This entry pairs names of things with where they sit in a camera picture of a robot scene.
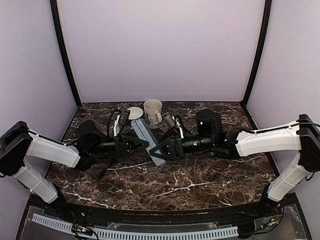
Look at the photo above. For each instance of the blue grey glasses case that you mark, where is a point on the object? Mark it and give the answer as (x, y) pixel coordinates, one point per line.
(143, 132)

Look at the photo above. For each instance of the black front rail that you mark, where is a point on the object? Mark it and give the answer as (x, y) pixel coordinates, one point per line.
(96, 216)

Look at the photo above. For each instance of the black right corner post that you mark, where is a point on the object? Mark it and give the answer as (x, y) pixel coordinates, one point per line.
(258, 53)

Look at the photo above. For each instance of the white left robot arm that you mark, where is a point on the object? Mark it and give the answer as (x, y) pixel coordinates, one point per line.
(20, 144)

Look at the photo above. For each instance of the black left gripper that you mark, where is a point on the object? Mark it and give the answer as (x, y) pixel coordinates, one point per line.
(122, 145)

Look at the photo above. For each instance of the black corner post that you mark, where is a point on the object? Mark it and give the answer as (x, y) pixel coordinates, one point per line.
(63, 51)
(258, 53)

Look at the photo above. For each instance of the cream ceramic mug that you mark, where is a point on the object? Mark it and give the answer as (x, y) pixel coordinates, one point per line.
(153, 113)

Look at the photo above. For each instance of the brown tinted sunglasses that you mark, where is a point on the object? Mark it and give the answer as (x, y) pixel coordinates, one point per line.
(101, 173)

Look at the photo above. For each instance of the white slotted cable duct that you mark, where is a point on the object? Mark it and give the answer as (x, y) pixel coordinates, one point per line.
(122, 231)

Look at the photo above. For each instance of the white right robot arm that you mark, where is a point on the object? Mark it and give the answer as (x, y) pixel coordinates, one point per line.
(301, 136)

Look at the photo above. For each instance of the white teal ceramic bowl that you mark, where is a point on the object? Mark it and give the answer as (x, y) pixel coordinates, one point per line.
(135, 113)

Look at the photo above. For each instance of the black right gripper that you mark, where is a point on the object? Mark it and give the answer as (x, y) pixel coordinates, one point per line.
(175, 147)

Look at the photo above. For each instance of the black left corner post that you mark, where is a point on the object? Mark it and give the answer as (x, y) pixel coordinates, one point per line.
(63, 51)

